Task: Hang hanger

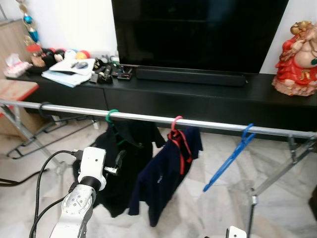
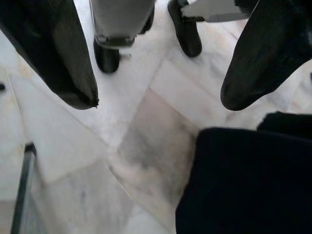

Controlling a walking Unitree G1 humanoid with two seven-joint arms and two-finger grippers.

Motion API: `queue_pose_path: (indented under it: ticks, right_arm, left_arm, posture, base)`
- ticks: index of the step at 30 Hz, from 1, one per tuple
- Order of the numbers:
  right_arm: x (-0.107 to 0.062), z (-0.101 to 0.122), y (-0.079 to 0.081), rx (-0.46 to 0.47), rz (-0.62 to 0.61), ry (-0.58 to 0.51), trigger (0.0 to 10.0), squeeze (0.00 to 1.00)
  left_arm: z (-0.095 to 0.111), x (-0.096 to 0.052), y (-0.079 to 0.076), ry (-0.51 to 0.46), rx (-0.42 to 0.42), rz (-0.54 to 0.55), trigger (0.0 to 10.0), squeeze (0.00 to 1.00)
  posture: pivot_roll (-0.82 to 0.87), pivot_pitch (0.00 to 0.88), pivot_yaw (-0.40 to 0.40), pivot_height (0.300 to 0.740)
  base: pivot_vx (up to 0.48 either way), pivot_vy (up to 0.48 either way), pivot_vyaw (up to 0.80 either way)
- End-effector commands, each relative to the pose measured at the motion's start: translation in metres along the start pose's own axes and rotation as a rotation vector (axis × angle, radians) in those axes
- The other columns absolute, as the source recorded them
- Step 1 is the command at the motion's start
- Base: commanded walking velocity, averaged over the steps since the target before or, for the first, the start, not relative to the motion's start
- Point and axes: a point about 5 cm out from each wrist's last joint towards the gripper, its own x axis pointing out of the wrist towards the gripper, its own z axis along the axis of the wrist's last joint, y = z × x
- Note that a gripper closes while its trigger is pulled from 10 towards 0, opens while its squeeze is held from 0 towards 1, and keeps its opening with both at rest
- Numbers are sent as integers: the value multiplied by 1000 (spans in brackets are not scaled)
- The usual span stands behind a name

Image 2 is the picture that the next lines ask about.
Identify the black robot left foot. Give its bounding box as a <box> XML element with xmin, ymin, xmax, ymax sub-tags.
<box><xmin>167</xmin><ymin>0</ymin><xmax>203</xmax><ymax>58</ymax></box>

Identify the silver robot left leg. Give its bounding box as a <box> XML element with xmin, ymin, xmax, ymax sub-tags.
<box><xmin>181</xmin><ymin>0</ymin><xmax>247</xmax><ymax>24</ymax></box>

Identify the black robot foot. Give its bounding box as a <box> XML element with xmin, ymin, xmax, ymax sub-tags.
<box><xmin>167</xmin><ymin>0</ymin><xmax>203</xmax><ymax>58</ymax></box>
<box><xmin>93</xmin><ymin>40</ymin><xmax>120</xmax><ymax>74</ymax></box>

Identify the silver metal clothes rack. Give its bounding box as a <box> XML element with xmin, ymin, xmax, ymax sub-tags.
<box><xmin>10</xmin><ymin>142</ymin><xmax>48</xmax><ymax>234</ymax></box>

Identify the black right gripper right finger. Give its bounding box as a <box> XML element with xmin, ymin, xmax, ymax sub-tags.
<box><xmin>220</xmin><ymin>0</ymin><xmax>312</xmax><ymax>110</ymax></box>

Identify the navy shirt white print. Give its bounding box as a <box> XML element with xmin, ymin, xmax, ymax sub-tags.
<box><xmin>175</xmin><ymin>126</ymin><xmax>312</xmax><ymax>234</ymax></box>

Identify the black robot right foot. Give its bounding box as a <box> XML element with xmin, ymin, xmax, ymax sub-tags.
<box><xmin>93</xmin><ymin>40</ymin><xmax>120</xmax><ymax>74</ymax></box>

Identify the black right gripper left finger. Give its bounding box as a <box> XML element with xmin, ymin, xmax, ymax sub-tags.
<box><xmin>0</xmin><ymin>0</ymin><xmax>99</xmax><ymax>111</ymax></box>

